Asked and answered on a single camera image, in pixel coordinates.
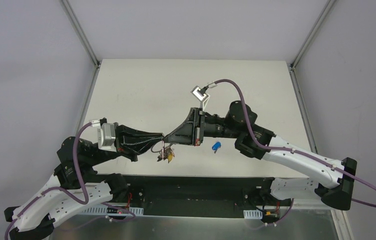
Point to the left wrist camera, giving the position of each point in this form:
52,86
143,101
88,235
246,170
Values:
106,134

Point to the red key tag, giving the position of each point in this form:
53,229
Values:
162,156

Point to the loose blue tag key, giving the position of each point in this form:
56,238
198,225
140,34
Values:
216,146

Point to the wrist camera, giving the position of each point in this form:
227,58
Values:
201,95
106,134

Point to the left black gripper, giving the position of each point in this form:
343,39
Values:
121,139

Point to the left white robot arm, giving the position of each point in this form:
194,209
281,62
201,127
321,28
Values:
74,185

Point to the yellow key tag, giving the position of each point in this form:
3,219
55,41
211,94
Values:
170,157

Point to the aluminium frame rail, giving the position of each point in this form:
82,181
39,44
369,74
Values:
313,196

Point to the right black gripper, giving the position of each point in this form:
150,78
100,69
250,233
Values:
198,127

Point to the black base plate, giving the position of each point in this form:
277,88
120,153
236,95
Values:
204,197

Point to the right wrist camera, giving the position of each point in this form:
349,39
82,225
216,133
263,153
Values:
201,95

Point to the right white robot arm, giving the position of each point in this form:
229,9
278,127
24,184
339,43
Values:
326,179

